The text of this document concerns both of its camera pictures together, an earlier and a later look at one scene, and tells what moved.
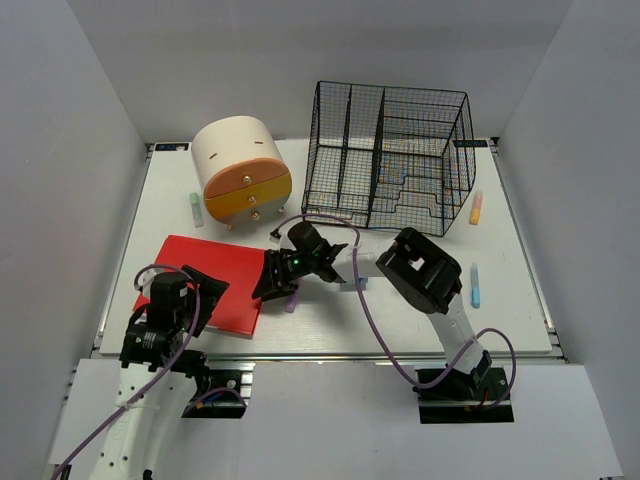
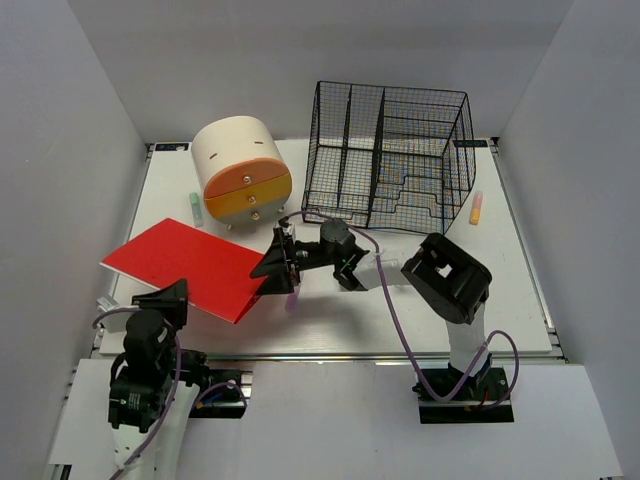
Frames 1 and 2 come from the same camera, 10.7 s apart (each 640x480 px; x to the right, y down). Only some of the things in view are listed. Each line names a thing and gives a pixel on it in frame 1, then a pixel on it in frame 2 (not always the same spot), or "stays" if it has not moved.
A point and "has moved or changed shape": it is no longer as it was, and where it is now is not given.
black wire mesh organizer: [390, 158] stays
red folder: [237, 266] has moved or changed shape
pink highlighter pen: [290, 303] stays
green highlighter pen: [196, 209] stays
